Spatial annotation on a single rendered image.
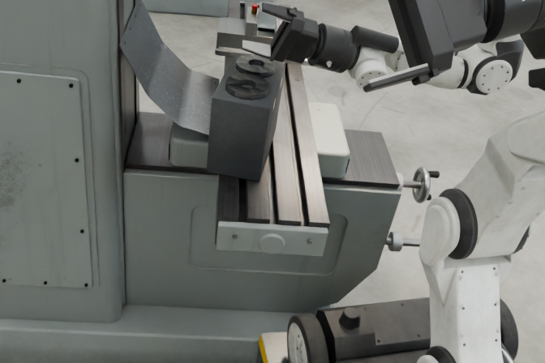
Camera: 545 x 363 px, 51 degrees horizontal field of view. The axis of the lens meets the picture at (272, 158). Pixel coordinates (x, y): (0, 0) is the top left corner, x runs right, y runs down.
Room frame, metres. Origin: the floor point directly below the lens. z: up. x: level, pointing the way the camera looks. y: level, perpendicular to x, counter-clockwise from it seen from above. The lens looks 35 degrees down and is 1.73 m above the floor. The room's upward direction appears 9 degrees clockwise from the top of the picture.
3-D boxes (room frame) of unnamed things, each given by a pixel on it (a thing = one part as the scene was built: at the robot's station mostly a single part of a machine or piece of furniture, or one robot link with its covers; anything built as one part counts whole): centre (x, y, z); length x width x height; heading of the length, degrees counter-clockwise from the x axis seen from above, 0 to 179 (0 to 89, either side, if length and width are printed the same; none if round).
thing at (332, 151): (1.42, 0.05, 0.82); 0.50 x 0.35 x 0.12; 98
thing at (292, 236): (1.47, 0.06, 0.92); 1.24 x 0.23 x 0.08; 8
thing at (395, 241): (1.35, -0.49, 0.54); 0.22 x 0.06 x 0.06; 98
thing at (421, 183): (1.49, -0.44, 0.66); 0.16 x 0.12 x 0.12; 98
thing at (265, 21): (1.66, 0.08, 1.08); 0.06 x 0.05 x 0.06; 5
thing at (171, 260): (1.43, 0.03, 0.47); 0.80 x 0.30 x 0.60; 98
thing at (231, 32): (1.66, 0.05, 1.02); 0.35 x 0.15 x 0.11; 95
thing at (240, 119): (1.10, 0.07, 1.06); 0.22 x 0.12 x 0.20; 176
